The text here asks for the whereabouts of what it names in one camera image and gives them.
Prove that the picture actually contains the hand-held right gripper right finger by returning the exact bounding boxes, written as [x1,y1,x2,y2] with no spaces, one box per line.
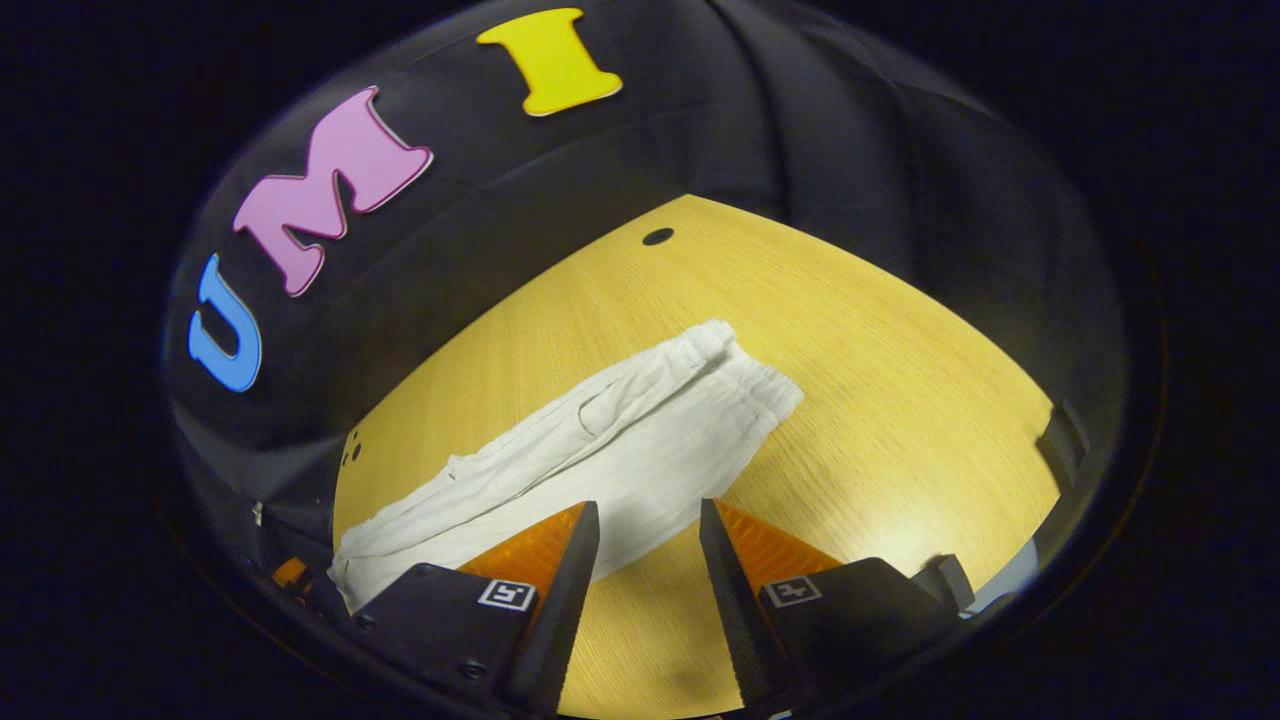
[698,497,958,704]

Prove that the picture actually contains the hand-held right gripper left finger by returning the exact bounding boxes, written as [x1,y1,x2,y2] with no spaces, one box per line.
[350,500,602,717]

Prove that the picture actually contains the white jeans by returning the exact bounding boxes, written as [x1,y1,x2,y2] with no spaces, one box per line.
[328,318,806,614]

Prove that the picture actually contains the dark block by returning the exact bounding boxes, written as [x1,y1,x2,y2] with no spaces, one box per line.
[1036,400,1091,491]
[910,553,977,613]

